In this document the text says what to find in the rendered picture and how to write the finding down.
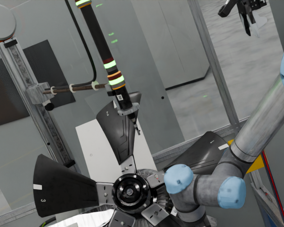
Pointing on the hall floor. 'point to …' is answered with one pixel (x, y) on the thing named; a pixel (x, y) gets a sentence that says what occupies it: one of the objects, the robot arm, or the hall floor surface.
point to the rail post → (264, 215)
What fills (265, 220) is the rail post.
